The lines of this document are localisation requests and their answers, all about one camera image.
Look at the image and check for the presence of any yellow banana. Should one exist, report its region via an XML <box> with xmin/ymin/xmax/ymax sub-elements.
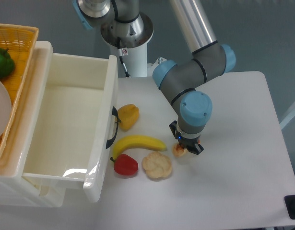
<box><xmin>112</xmin><ymin>135</ymin><xmax>166</xmax><ymax>160</ymax></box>

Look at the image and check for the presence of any white plastic drawer cabinet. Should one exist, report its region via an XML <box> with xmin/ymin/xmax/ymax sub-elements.
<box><xmin>0</xmin><ymin>41</ymin><xmax>65</xmax><ymax>207</ymax></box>

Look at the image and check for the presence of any yellow bell pepper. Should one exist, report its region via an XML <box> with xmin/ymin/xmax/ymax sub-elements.
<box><xmin>118</xmin><ymin>104</ymin><xmax>140</xmax><ymax>131</ymax></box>

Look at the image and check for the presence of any square toasted bread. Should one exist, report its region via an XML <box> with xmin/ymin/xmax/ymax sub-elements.
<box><xmin>172</xmin><ymin>143</ymin><xmax>188</xmax><ymax>158</ymax></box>

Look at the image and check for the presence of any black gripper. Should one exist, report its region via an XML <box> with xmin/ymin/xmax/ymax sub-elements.
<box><xmin>169</xmin><ymin>120</ymin><xmax>204</xmax><ymax>155</ymax></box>

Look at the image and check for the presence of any red bell pepper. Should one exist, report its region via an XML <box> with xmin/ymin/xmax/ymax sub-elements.
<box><xmin>110</xmin><ymin>154</ymin><xmax>138</xmax><ymax>176</ymax></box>

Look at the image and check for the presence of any yellow woven basket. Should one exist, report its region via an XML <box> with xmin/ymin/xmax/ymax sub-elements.
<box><xmin>0</xmin><ymin>23</ymin><xmax>39</xmax><ymax>158</ymax></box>

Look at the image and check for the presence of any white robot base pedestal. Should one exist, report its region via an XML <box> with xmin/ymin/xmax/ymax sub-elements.
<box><xmin>101</xmin><ymin>12</ymin><xmax>157</xmax><ymax>78</ymax></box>

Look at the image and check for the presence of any black device at table edge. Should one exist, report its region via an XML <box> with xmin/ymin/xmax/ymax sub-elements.
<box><xmin>284</xmin><ymin>195</ymin><xmax>295</xmax><ymax>219</ymax></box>

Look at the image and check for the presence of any white plastic drawer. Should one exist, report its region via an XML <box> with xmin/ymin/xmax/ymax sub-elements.
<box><xmin>23</xmin><ymin>54</ymin><xmax>118</xmax><ymax>203</ymax></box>

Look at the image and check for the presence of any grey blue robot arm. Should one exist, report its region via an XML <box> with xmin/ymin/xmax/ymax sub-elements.
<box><xmin>72</xmin><ymin>0</ymin><xmax>236</xmax><ymax>154</ymax></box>

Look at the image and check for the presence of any round white bread roll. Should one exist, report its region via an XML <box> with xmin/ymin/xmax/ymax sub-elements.
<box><xmin>142</xmin><ymin>151</ymin><xmax>172</xmax><ymax>179</ymax></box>

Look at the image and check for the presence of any green bell pepper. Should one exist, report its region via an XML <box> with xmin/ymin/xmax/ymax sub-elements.
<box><xmin>0</xmin><ymin>47</ymin><xmax>15</xmax><ymax>80</ymax></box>

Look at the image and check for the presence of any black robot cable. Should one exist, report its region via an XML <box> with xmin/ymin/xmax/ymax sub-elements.
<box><xmin>116</xmin><ymin>37</ymin><xmax>131</xmax><ymax>78</ymax></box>

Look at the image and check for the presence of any black drawer handle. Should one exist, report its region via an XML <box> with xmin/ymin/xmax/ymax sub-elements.
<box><xmin>106</xmin><ymin>106</ymin><xmax>121</xmax><ymax>149</ymax></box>

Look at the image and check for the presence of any beige round plate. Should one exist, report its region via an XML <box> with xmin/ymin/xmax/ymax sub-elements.
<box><xmin>0</xmin><ymin>81</ymin><xmax>12</xmax><ymax>136</ymax></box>

